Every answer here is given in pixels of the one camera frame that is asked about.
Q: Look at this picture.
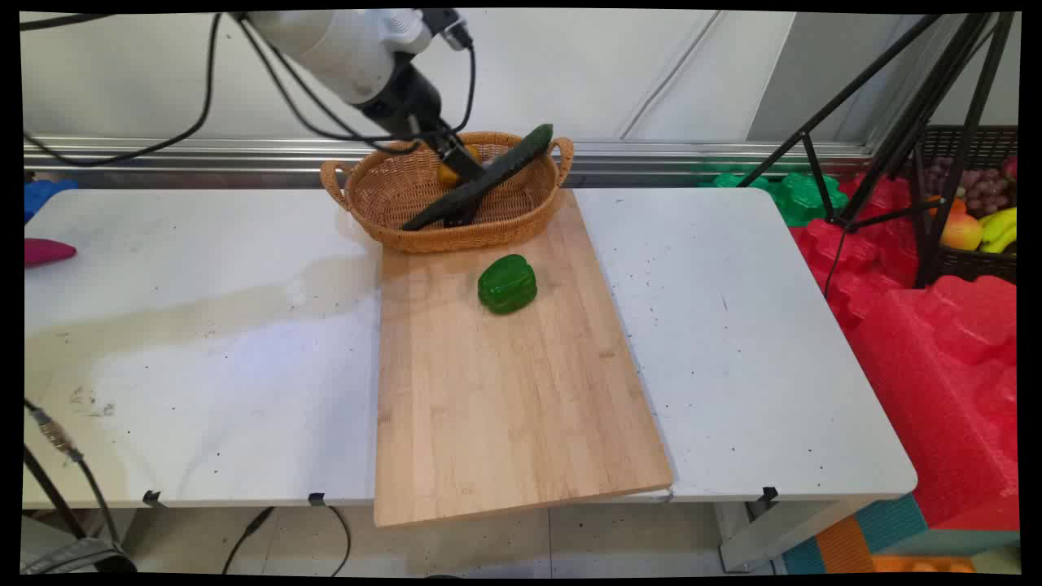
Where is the black wire fruit crate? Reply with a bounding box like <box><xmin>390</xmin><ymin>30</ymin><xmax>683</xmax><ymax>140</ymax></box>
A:
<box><xmin>910</xmin><ymin>125</ymin><xmax>1019</xmax><ymax>286</ymax></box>

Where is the black cable with metal connector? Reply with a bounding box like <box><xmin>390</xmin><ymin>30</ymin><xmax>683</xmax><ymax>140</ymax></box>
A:
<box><xmin>24</xmin><ymin>399</ymin><xmax>123</xmax><ymax>544</ymax></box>

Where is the teal and orange foam mat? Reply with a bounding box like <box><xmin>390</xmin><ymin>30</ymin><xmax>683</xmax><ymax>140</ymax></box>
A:
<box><xmin>783</xmin><ymin>493</ymin><xmax>1020</xmax><ymax>575</ymax></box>

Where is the purple grape bunch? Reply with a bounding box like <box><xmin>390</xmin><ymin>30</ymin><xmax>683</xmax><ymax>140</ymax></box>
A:
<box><xmin>926</xmin><ymin>157</ymin><xmax>1017</xmax><ymax>217</ymax></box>

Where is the yellow green banana bunch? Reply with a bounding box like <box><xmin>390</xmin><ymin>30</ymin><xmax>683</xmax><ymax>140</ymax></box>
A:
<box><xmin>979</xmin><ymin>207</ymin><xmax>1018</xmax><ymax>255</ymax></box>

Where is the blue foam piece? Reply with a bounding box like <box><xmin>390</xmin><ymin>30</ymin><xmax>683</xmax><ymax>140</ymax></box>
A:
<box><xmin>24</xmin><ymin>179</ymin><xmax>79</xmax><ymax>222</ymax></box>

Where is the black cable under table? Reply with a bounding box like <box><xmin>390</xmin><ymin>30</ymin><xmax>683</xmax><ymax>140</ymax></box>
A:
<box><xmin>221</xmin><ymin>503</ymin><xmax>352</xmax><ymax>576</ymax></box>

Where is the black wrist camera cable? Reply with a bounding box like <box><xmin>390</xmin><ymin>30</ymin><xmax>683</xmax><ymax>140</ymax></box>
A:
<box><xmin>440</xmin><ymin>24</ymin><xmax>478</xmax><ymax>138</ymax></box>

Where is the long black hanging cable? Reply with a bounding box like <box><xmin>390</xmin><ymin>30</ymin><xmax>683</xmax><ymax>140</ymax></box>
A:
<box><xmin>23</xmin><ymin>12</ymin><xmax>224</xmax><ymax>168</ymax></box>

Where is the magenta toy vegetable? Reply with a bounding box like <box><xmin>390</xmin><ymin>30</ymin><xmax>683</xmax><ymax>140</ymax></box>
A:
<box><xmin>24</xmin><ymin>238</ymin><xmax>77</xmax><ymax>268</ymax></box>

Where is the green foam mat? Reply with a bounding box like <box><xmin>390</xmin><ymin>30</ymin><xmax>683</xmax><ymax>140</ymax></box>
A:
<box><xmin>698</xmin><ymin>165</ymin><xmax>849</xmax><ymax>228</ymax></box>

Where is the red foam mat stack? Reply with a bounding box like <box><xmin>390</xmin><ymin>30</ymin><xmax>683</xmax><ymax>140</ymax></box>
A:
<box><xmin>788</xmin><ymin>171</ymin><xmax>1020</xmax><ymax>531</ymax></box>

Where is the red yellow apple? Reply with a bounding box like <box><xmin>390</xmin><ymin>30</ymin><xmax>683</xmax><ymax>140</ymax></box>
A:
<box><xmin>940</xmin><ymin>213</ymin><xmax>983</xmax><ymax>251</ymax></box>

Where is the yellow orange fruit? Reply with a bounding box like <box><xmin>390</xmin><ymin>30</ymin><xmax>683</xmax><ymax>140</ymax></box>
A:
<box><xmin>437</xmin><ymin>145</ymin><xmax>481</xmax><ymax>190</ymax></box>

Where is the black tripod stand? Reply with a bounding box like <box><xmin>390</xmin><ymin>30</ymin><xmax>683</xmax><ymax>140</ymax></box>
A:
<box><xmin>737</xmin><ymin>12</ymin><xmax>1018</xmax><ymax>290</ymax></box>

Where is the aluminium wall rail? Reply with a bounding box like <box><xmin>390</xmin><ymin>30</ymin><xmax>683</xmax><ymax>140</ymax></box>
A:
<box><xmin>24</xmin><ymin>134</ymin><xmax>876</xmax><ymax>180</ymax></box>

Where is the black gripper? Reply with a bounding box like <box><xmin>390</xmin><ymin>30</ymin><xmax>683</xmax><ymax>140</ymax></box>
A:
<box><xmin>354</xmin><ymin>65</ymin><xmax>488</xmax><ymax>228</ymax></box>

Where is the wooden cutting board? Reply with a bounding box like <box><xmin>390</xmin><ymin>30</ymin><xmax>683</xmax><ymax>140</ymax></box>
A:
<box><xmin>374</xmin><ymin>189</ymin><xmax>675</xmax><ymax>529</ymax></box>

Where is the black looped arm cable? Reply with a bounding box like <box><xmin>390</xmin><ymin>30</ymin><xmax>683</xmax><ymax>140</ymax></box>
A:
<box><xmin>232</xmin><ymin>12</ymin><xmax>424</xmax><ymax>156</ymax></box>

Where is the green bell pepper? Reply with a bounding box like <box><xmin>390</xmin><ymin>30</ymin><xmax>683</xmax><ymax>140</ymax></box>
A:
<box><xmin>477</xmin><ymin>254</ymin><xmax>538</xmax><ymax>316</ymax></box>

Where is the woven wicker basket with handles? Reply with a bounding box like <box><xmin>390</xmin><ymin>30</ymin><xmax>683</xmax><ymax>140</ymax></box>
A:
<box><xmin>320</xmin><ymin>132</ymin><xmax>575</xmax><ymax>254</ymax></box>

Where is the white table leg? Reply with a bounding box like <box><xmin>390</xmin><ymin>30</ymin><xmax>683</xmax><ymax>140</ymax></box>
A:
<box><xmin>715</xmin><ymin>498</ymin><xmax>876</xmax><ymax>572</ymax></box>

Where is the dark green cucumber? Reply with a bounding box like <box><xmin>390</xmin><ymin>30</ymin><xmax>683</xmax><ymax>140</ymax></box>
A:
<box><xmin>402</xmin><ymin>124</ymin><xmax>555</xmax><ymax>232</ymax></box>

